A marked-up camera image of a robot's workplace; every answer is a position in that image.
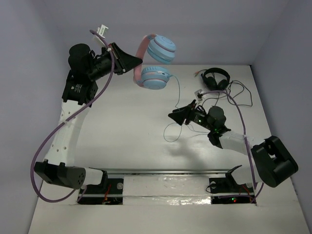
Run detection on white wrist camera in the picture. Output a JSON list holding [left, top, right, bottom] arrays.
[[93, 24, 108, 47], [195, 89, 207, 101]]

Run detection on aluminium rail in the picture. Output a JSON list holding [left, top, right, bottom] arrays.
[[82, 167, 244, 198]]

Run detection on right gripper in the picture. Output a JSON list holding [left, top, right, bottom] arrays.
[[168, 99, 214, 131]]

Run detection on blue pink cat-ear headphones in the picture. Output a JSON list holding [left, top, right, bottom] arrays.
[[133, 34, 176, 90]]

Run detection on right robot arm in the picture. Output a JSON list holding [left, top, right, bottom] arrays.
[[168, 100, 298, 188]]

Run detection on black headphone cable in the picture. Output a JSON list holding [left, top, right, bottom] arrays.
[[194, 70, 254, 115]]

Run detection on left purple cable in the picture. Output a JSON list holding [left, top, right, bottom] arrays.
[[30, 29, 115, 203]]

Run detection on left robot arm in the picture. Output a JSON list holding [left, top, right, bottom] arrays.
[[31, 43, 142, 192]]

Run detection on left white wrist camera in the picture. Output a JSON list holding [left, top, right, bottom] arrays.
[[93, 24, 108, 47]]

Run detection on light blue earphone cable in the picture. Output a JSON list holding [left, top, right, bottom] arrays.
[[163, 75, 210, 143]]

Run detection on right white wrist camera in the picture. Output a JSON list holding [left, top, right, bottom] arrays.
[[195, 89, 207, 101]]

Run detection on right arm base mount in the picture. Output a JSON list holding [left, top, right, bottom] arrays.
[[205, 165, 255, 204]]

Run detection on black headphones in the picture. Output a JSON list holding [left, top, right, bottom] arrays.
[[201, 68, 231, 91]]

